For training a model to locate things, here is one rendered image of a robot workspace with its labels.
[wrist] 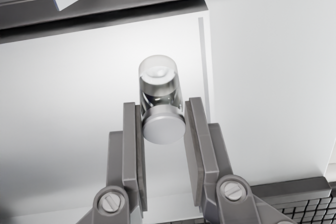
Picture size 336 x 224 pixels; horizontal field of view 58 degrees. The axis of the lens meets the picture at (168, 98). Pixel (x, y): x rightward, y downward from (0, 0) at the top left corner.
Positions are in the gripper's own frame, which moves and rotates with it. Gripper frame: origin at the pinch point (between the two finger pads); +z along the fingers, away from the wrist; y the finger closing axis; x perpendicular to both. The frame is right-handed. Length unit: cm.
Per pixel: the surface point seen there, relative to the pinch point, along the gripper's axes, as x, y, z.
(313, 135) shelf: -16.0, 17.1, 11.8
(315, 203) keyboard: -39.4, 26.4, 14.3
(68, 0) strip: 2.9, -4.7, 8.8
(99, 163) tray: -18.0, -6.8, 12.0
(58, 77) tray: -6.2, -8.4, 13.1
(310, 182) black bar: -23.7, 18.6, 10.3
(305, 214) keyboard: -43, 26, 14
